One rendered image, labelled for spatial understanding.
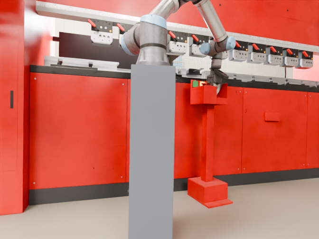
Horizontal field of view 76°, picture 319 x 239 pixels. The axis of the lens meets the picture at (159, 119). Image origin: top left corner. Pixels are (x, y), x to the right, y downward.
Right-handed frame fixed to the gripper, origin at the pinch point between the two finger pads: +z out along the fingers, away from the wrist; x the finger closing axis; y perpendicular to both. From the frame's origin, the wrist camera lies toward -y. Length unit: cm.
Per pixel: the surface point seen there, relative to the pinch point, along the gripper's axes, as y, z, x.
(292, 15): 21, -84, -103
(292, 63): 17, -37, -105
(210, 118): -2.8, 17.0, 5.3
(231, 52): 30, -41, -39
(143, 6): 39, -65, 44
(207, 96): -6.6, 1.9, 12.0
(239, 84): 12.9, -10.5, -34.0
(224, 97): -4.4, 1.7, -4.5
